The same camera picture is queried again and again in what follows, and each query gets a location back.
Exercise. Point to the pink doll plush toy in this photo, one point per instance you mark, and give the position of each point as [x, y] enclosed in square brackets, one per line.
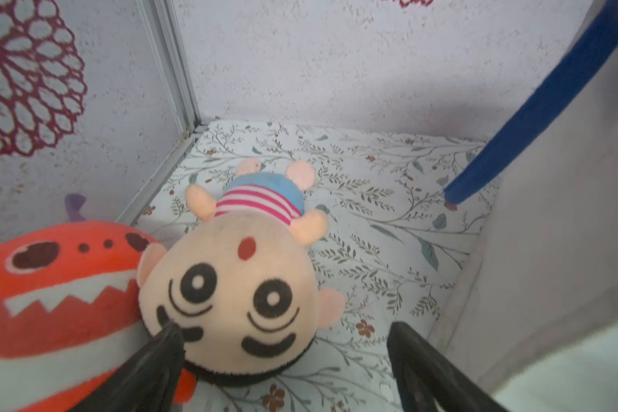
[241, 286]

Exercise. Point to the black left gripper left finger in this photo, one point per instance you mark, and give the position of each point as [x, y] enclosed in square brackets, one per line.
[146, 382]

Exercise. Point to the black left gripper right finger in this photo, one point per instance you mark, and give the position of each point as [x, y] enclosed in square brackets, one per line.
[427, 381]

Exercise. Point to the red monster plush toy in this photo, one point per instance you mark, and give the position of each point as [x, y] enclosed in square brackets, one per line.
[69, 316]

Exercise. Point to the white Doraemon canvas bag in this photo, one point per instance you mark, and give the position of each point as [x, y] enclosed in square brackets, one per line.
[533, 319]

